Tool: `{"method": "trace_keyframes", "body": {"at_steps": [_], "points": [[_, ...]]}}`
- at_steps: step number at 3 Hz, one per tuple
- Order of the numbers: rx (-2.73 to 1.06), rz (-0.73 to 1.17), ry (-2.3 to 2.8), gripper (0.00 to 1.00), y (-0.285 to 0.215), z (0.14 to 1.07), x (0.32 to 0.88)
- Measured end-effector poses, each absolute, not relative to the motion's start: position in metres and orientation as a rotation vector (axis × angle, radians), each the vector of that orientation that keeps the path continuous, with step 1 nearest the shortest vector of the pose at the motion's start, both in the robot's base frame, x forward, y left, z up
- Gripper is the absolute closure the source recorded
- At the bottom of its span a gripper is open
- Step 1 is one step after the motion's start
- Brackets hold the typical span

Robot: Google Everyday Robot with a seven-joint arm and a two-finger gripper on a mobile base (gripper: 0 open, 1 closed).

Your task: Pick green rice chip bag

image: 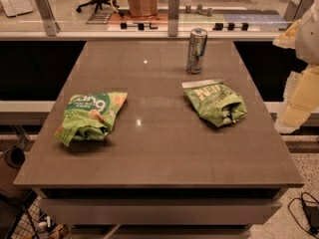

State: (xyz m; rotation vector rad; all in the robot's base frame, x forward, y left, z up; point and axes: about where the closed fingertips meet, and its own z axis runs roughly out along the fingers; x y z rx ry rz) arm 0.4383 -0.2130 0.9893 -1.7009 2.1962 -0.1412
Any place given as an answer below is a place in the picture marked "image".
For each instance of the right metal glass bracket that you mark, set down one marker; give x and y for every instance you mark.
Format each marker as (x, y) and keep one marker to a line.
(296, 9)

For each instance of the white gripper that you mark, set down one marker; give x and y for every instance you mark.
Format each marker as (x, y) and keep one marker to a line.
(309, 39)

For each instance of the white device on floor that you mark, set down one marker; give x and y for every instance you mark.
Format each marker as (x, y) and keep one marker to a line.
(13, 8)

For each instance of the metal glass bracket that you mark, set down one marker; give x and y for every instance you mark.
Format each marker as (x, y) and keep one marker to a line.
(172, 25)
(296, 9)
(51, 27)

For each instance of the left metal glass bracket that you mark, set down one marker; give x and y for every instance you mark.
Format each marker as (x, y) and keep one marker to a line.
(51, 27)

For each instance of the silver drink can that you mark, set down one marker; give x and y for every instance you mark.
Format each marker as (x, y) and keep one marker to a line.
(196, 50)

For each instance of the green crumpled snack bag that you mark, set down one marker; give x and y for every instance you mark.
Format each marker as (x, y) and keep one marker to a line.
(215, 102)

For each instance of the black power adapter with cable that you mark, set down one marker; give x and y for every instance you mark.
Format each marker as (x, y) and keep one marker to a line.
(310, 207)

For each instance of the wire basket with items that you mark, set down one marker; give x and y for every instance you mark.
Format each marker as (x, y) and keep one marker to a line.
(27, 225)

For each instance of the middle metal glass bracket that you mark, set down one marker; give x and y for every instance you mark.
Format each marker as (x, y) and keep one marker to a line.
(172, 25)

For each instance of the green rice chip bag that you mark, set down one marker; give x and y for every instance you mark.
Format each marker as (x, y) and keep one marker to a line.
(90, 116)

